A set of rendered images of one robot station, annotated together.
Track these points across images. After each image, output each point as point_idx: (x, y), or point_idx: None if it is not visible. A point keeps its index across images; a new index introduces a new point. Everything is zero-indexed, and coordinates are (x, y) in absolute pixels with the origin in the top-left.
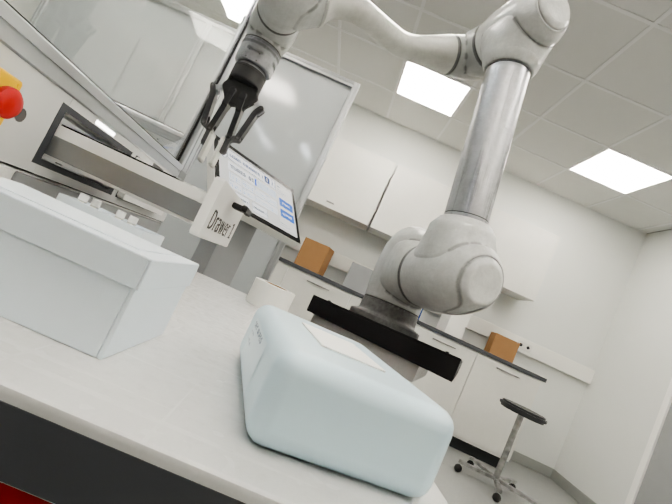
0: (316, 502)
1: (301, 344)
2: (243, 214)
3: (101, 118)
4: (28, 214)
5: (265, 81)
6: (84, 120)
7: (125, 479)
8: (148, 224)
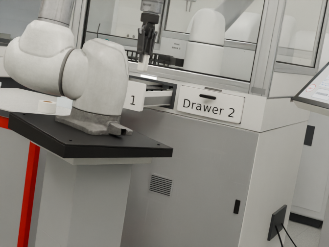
0: None
1: None
2: (317, 108)
3: (142, 73)
4: None
5: (147, 13)
6: (133, 77)
7: None
8: (234, 132)
